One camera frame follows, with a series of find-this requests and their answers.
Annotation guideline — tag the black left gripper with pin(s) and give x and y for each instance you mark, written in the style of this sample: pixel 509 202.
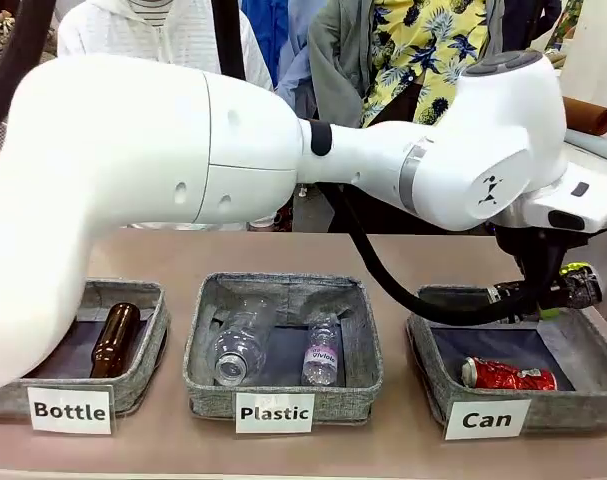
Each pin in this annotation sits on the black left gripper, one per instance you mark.
pixel 538 260

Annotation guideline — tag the black crushed can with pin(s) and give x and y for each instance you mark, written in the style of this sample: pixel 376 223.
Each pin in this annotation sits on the black crushed can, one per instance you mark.
pixel 583 292

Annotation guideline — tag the red crushed can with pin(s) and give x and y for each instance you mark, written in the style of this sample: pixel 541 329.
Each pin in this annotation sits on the red crushed can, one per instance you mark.
pixel 508 377

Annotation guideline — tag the small clear plastic bottle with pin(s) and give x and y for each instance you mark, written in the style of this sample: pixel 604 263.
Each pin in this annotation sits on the small clear plastic bottle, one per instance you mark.
pixel 322 355

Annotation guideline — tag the large clear plastic bottle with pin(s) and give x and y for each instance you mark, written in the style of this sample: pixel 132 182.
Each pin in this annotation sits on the large clear plastic bottle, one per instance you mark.
pixel 243 340

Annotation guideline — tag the brown glass bottle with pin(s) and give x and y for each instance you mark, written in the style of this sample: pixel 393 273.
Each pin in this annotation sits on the brown glass bottle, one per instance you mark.
pixel 114 340

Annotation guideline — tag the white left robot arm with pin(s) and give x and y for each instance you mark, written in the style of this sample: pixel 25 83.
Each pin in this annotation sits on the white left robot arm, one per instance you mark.
pixel 133 150

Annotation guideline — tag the grey fabric basket labelled Can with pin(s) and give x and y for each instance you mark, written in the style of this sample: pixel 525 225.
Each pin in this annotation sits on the grey fabric basket labelled Can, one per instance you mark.
pixel 558 407

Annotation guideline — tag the white Can label card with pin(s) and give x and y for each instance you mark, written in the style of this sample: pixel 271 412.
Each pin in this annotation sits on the white Can label card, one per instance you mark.
pixel 487 419

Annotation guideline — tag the grey fabric basket labelled Plastic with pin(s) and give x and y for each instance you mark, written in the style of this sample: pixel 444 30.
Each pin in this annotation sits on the grey fabric basket labelled Plastic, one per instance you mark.
pixel 283 405

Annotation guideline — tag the grey fabric basket labelled Bottle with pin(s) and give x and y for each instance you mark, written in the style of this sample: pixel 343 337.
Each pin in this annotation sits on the grey fabric basket labelled Bottle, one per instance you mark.
pixel 148 350

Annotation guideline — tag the light blue rolled sheet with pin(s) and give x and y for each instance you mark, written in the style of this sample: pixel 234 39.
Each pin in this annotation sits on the light blue rolled sheet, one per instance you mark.
pixel 595 145

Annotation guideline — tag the brown rolled sheet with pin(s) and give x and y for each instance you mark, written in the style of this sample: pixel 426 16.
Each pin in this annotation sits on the brown rolled sheet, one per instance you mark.
pixel 588 115

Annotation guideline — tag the white board panel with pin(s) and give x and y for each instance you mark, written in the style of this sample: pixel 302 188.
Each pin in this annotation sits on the white board panel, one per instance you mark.
pixel 595 45

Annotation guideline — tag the person in yellow pineapple shirt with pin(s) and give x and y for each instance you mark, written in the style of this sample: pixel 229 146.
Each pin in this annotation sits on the person in yellow pineapple shirt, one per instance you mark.
pixel 418 60

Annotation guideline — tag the white Plastic label card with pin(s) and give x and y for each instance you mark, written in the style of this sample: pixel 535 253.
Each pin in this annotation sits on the white Plastic label card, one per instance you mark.
pixel 274 413

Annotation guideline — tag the person in blue shirt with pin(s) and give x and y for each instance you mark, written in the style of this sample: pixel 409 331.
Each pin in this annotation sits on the person in blue shirt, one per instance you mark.
pixel 288 60

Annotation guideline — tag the person in white hoodie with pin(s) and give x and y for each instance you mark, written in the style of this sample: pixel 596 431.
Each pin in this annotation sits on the person in white hoodie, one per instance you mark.
pixel 148 35

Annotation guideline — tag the white Bottle label card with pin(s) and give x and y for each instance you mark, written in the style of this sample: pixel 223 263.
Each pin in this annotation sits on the white Bottle label card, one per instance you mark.
pixel 70 411

